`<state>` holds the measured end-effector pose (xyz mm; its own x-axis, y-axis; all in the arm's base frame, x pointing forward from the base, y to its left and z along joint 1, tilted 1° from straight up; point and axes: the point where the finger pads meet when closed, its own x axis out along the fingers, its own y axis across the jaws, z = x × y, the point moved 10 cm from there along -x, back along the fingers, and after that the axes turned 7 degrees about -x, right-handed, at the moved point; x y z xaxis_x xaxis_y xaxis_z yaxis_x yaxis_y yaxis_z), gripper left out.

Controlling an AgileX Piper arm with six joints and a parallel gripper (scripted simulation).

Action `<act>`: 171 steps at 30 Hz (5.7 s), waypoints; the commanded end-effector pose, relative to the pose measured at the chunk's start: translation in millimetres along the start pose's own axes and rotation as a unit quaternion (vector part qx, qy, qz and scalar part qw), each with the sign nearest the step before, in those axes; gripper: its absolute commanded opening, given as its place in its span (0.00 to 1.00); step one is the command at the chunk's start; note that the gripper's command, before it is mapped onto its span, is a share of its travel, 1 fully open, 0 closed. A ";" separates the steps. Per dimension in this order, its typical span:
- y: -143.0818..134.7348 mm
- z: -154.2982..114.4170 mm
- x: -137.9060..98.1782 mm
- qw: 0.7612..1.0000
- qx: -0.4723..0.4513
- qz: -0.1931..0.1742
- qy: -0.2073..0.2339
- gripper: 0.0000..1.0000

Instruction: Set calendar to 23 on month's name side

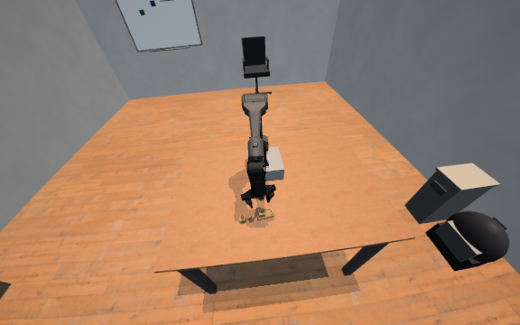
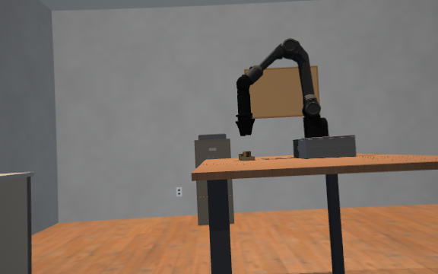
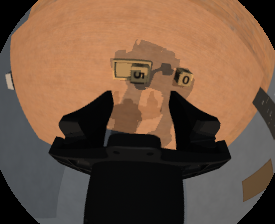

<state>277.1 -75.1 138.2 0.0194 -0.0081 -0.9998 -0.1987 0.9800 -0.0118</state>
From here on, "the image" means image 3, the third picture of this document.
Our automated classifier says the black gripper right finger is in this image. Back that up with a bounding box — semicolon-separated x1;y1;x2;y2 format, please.
169;91;221;152

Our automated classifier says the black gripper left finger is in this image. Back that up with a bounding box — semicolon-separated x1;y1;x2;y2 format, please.
58;90;114;148

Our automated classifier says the tan calendar cube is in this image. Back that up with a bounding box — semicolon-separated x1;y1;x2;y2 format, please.
130;63;148;83
174;67;194;87

